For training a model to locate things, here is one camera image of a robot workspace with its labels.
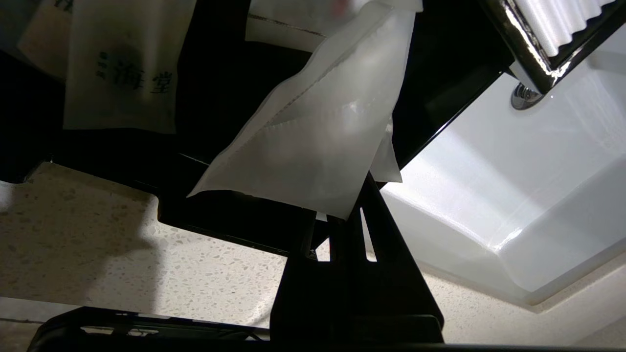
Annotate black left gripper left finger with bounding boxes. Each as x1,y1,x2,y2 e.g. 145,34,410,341
270,209,351,344

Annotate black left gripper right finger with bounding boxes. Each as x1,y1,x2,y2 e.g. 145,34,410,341
344,177,445,344

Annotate clear packet with green item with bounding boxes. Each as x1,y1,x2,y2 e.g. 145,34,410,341
187,0,424,220

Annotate white sink basin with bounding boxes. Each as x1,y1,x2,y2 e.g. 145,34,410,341
379,22,626,307

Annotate chrome sink drain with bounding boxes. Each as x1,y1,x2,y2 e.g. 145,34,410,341
511,82,545,111

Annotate chrome faucet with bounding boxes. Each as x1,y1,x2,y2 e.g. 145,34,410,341
480,0,626,96

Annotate small white sachet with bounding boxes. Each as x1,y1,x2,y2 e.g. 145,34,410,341
63,0,197,134

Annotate small grey sachet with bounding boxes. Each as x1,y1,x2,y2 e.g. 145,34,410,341
17,0,74,80

